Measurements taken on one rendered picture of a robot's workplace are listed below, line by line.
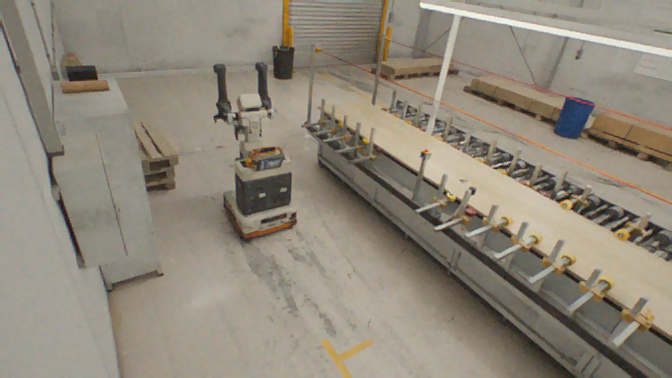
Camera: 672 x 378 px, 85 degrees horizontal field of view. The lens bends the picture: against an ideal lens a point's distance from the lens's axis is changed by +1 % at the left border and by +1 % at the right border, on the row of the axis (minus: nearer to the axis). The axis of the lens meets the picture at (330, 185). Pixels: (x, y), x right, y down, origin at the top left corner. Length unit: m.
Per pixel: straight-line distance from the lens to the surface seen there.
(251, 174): 3.60
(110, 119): 2.94
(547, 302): 3.06
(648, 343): 3.18
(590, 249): 3.42
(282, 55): 9.29
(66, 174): 2.08
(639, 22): 2.86
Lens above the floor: 2.56
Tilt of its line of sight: 31 degrees down
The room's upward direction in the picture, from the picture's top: 6 degrees clockwise
